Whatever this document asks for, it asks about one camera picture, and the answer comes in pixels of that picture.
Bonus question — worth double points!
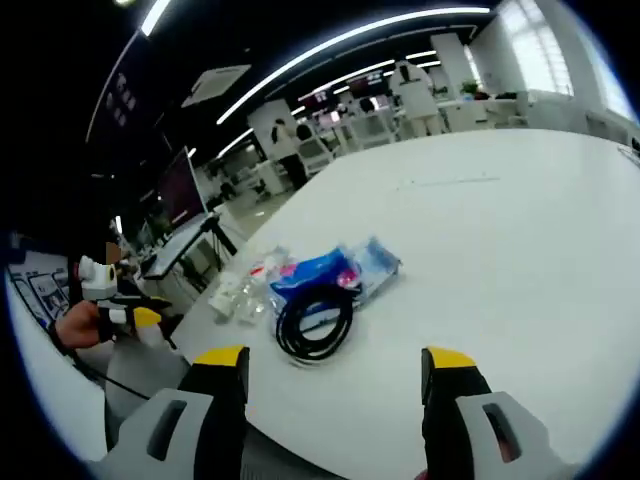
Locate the black device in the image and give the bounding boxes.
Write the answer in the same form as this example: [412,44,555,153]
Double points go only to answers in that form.
[617,135,640,164]

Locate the window with blinds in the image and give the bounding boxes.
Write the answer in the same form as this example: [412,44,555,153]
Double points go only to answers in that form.
[497,0,574,96]

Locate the white table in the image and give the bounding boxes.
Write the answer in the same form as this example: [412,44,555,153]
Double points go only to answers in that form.
[172,128,640,480]

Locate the dark display screen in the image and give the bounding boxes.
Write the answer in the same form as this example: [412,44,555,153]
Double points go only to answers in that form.
[156,146,207,232]

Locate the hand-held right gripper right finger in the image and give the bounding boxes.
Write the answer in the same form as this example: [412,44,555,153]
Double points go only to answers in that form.
[421,345,576,480]

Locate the picture display board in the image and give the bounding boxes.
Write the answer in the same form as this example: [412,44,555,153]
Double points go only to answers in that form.
[7,249,71,327]

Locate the white mesh office chair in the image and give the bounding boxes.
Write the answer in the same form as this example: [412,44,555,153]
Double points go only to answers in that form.
[297,137,335,174]

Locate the clear water bottle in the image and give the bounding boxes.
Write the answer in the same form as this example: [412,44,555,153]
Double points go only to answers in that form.
[234,244,294,326]

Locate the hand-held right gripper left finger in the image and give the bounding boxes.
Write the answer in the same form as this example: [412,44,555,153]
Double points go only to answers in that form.
[97,344,251,480]

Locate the ceiling air vent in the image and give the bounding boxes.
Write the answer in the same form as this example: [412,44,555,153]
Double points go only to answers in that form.
[180,64,252,109]

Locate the long ceiling light strip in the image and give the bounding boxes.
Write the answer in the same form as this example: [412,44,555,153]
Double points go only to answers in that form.
[216,6,492,125]

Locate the person's left hand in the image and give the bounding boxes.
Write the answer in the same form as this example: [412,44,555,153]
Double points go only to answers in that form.
[54,301,109,351]

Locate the black thin cable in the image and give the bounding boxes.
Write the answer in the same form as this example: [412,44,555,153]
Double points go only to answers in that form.
[74,357,152,401]

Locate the black cable coil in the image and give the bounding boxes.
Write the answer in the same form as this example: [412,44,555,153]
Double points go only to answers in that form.
[274,285,357,362]

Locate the blue tissue pack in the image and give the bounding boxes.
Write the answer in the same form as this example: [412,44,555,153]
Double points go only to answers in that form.
[269,252,364,312]

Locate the white side desk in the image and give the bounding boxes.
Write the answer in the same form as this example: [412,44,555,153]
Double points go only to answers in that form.
[141,214,222,302]

